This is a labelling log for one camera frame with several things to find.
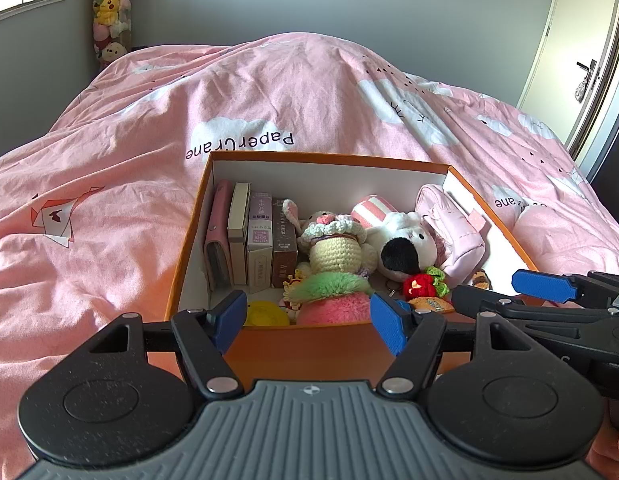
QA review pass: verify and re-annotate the white door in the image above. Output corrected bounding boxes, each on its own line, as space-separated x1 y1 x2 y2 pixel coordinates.
517 0 619 173

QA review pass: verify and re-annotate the pink pouch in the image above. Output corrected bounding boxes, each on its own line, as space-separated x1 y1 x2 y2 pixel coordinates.
414 183 487 282

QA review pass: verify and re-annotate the white dog plush striped hat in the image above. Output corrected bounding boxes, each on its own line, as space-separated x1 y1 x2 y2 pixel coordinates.
350 195 438 284

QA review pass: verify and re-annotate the pink and green fluffy plush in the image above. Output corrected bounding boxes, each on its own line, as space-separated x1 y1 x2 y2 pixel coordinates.
284 272 376 327

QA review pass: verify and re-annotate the brown card box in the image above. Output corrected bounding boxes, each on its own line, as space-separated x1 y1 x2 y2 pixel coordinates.
271 197 300 289

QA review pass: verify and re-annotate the orange cardboard box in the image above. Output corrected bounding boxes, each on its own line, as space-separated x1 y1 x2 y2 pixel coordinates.
165 150 540 392

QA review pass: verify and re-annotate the clear tube of plush toys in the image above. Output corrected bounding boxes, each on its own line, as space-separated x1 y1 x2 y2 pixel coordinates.
92 0 135 67

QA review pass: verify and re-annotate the pink printed duvet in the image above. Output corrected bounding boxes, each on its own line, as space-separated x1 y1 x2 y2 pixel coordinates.
0 32 619 480

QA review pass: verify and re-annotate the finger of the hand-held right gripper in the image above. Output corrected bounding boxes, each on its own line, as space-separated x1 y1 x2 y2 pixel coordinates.
512 270 619 306
452 285 615 323

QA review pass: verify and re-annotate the grey card box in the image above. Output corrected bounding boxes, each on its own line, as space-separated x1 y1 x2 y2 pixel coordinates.
227 182 252 287

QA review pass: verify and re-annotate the person's right hand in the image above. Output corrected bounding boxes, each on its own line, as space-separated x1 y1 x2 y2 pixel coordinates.
587 400 619 480

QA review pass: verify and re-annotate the yellow round toy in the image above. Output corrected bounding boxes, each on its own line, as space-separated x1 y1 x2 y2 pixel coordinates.
246 301 291 328

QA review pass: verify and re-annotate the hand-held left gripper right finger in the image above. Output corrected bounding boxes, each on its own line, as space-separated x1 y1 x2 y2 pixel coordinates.
370 292 537 401

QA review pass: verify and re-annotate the lilac card box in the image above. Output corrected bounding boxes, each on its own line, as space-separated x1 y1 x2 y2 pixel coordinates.
246 191 275 292

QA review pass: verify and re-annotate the cream crochet bunny doll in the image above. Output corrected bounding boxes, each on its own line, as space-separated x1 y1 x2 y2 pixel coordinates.
282 199 378 287

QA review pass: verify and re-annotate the orange-red crochet fruit charm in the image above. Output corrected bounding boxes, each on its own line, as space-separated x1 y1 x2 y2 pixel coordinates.
402 266 450 302

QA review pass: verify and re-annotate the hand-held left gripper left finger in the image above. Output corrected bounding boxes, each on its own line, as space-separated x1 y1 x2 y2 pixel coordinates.
79 290 248 401

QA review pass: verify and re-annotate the small cartoon figure charm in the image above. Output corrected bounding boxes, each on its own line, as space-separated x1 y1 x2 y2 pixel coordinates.
282 267 311 309

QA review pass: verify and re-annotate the pink wallet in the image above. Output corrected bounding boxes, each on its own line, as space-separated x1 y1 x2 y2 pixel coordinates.
203 180 235 292

